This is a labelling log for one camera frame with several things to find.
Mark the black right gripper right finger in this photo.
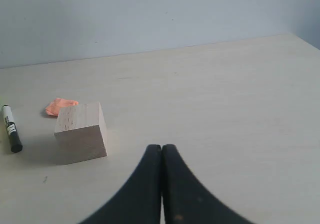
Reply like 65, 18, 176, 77
161, 144, 251, 223

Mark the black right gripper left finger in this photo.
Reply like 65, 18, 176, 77
82, 144, 162, 223

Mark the orange toy piece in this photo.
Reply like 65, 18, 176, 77
45, 98, 79, 117

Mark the light wooden cube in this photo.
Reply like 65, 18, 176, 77
54, 102, 107, 164

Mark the black white marker pen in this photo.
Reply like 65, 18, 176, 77
1, 105, 23, 153

